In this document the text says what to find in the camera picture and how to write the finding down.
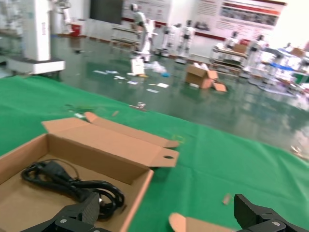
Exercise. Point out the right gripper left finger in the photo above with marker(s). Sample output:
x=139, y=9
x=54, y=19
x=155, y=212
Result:
x=72, y=217

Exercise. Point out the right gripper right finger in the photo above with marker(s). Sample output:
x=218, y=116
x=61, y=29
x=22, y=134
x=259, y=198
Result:
x=251, y=215

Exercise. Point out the cardboard box with round holes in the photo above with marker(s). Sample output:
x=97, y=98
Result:
x=96, y=149

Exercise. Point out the open cardboard box on floor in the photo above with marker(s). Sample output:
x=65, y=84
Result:
x=200, y=76

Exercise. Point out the green table cloth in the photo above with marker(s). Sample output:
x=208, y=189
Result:
x=217, y=164

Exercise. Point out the white paper debris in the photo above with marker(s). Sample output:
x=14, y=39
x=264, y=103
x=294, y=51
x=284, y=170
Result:
x=79, y=115

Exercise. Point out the green leafy scrap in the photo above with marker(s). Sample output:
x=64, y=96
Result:
x=79, y=108

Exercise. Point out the small wooden stick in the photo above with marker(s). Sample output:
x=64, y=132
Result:
x=115, y=113

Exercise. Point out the metal shelf cart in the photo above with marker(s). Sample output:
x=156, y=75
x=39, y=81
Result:
x=229, y=58

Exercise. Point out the white paper bag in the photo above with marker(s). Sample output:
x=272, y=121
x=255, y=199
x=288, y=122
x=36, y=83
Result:
x=137, y=67

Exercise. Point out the clear plastic bag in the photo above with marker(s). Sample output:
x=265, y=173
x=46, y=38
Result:
x=157, y=66

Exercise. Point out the white machine column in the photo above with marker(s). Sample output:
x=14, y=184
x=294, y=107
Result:
x=41, y=36

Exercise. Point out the red bin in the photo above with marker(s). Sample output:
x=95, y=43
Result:
x=76, y=28

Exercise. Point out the white humanoid robot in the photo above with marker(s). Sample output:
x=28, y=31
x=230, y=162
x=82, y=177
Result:
x=144, y=31

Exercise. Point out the red white wall poster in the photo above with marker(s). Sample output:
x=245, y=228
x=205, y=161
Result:
x=241, y=12

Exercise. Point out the black wall screen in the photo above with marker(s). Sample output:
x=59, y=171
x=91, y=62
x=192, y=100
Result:
x=106, y=10

